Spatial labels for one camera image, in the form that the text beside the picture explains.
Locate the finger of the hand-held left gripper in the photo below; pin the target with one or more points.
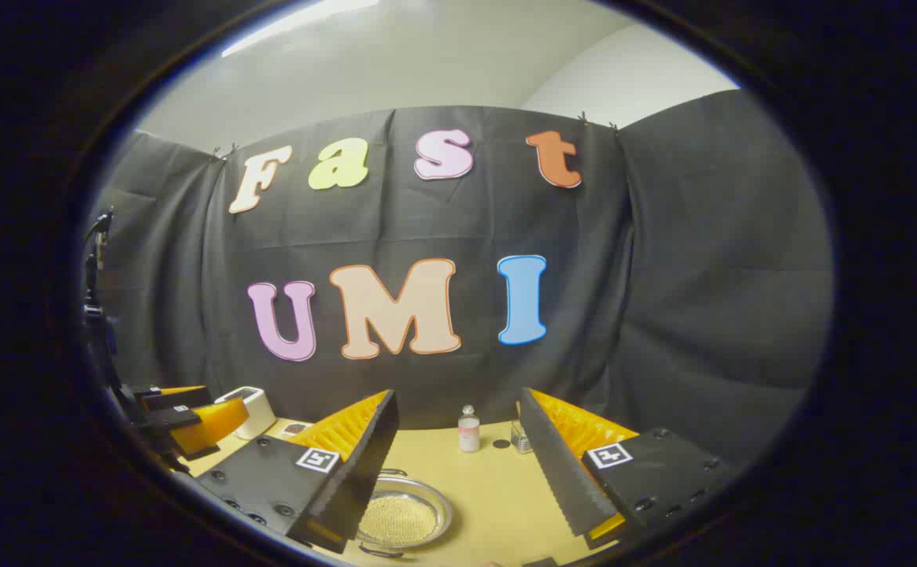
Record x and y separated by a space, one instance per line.
175 398
210 425

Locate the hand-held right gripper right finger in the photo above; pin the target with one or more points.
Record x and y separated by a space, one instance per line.
556 472

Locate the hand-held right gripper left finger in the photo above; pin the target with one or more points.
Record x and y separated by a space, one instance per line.
364 465

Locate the white toaster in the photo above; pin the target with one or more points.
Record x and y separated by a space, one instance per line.
249 409

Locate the white divided dish with beans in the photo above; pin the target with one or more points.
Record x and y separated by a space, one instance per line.
296 429

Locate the clear bottle with pink label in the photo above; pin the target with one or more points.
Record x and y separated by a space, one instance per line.
469 433

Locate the black backdrop cloth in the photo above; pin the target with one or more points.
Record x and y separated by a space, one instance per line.
663 299

